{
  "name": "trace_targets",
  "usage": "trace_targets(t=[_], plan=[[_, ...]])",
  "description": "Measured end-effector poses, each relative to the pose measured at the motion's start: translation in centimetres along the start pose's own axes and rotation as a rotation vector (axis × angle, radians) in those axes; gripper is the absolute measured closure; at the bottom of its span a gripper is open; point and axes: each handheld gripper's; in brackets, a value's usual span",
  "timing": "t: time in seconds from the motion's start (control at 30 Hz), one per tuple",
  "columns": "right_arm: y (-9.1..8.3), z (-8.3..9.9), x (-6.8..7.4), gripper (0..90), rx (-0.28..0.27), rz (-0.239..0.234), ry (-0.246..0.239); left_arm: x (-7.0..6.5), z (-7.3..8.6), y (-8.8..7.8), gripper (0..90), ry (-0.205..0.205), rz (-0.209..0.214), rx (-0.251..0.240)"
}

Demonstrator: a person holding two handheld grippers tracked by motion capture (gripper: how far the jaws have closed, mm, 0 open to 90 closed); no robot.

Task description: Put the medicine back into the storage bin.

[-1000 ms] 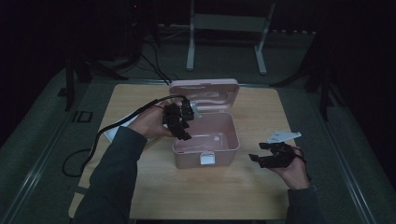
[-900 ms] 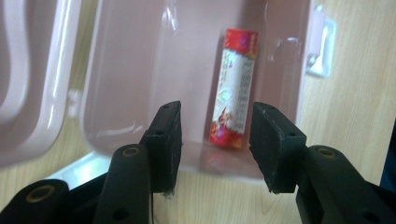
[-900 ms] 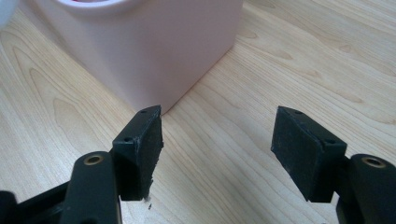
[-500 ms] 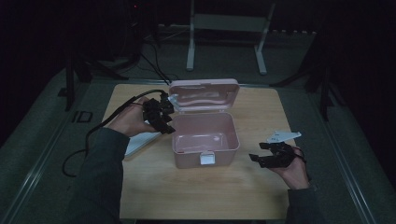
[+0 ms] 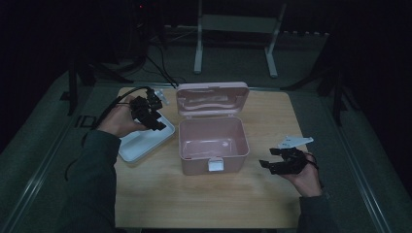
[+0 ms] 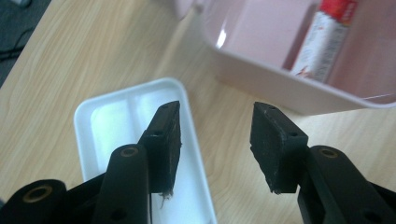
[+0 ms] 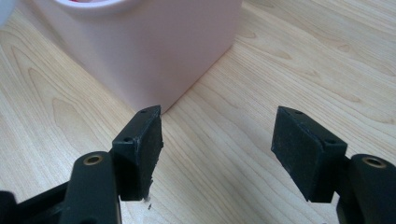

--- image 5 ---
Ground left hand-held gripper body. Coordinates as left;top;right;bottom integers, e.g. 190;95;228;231
129;87;170;125

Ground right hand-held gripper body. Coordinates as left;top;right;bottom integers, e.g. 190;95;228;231
269;135;315;176

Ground white tray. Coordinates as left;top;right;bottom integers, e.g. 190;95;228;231
118;113;176;164

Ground pink storage box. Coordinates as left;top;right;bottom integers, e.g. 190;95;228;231
175;81;251;177

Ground person's right hand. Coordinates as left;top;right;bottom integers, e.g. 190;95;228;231
280;151;325;198

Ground person's left hand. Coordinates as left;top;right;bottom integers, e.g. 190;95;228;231
96;95;151;139

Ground black stand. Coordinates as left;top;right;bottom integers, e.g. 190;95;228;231
59;57;134;117
281;57;361;128

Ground white metal stand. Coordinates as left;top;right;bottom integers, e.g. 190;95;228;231
193;0;288;80

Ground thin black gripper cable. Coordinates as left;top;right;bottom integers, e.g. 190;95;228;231
304;152;321;171

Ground thick black gripper cable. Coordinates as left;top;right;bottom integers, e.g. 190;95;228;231
91;85;154;130

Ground black floor cables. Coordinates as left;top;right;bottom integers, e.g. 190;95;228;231
145;42;187;90

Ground metal floor rail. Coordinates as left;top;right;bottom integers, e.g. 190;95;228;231
0;122;71;233
324;106;394;233

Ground thin black floor cable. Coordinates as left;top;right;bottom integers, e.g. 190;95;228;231
64;132;89;183

